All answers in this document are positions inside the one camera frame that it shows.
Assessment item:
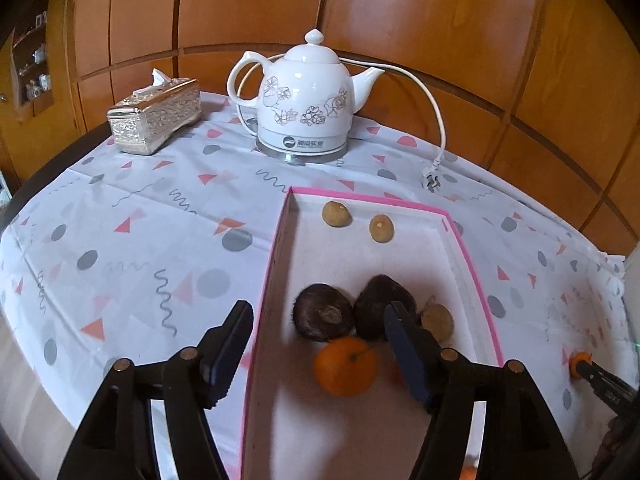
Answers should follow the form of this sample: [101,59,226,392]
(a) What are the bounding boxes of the wooden wall shelf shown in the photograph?
[9,0,56,123]

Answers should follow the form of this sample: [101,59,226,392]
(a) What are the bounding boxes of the silver embossed tissue box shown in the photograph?
[106,68,202,156]

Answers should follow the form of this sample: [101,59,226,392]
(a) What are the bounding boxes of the silver kettle base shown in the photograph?
[255,132,350,166]

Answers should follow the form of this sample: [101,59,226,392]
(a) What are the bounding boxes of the dark brown water chestnut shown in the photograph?
[292,284,352,343]
[354,275,418,343]

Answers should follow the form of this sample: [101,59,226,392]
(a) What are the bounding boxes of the white floral ceramic kettle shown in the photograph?
[227,29,386,143]

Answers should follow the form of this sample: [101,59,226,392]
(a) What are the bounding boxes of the pink-edged white tray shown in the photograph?
[240,186,503,480]

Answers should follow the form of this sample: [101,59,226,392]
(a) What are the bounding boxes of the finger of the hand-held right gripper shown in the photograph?
[575,362,640,411]

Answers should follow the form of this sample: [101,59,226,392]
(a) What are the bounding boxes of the small beige potato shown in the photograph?
[369,214,395,243]
[321,200,353,228]
[420,304,455,345]

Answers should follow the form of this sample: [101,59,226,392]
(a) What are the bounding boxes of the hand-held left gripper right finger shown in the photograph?
[383,301,581,480]

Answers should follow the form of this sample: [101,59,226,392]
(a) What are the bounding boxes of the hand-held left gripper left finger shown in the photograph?
[56,300,255,480]

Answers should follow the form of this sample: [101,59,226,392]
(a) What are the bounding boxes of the white power cord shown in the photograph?
[235,58,447,173]

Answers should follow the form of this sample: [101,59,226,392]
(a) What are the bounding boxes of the white power plug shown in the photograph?
[420,157,443,192]

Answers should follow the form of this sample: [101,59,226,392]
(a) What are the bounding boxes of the white patterned tablecloth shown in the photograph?
[0,91,626,480]

